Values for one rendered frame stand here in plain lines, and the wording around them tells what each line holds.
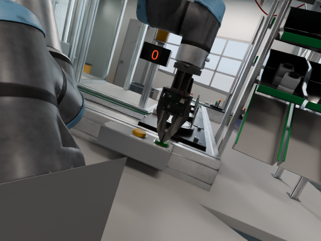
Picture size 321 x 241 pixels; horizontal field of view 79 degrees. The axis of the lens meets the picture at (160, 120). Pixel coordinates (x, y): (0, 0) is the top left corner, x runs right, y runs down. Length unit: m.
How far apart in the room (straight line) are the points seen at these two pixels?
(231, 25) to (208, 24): 3.85
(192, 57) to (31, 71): 0.32
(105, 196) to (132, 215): 0.19
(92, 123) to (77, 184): 0.45
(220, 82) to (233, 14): 1.27
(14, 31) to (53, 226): 0.21
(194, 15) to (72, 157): 0.38
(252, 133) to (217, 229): 0.36
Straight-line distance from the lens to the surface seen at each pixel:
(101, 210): 0.28
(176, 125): 0.52
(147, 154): 0.54
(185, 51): 0.47
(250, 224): 0.62
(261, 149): 0.72
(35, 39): 0.30
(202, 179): 0.62
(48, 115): 0.24
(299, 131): 0.85
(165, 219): 0.47
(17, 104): 0.24
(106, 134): 0.56
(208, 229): 0.51
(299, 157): 0.79
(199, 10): 0.49
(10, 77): 0.25
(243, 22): 4.27
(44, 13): 0.51
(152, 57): 0.85
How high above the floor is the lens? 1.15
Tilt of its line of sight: 14 degrees down
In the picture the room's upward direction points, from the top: 19 degrees clockwise
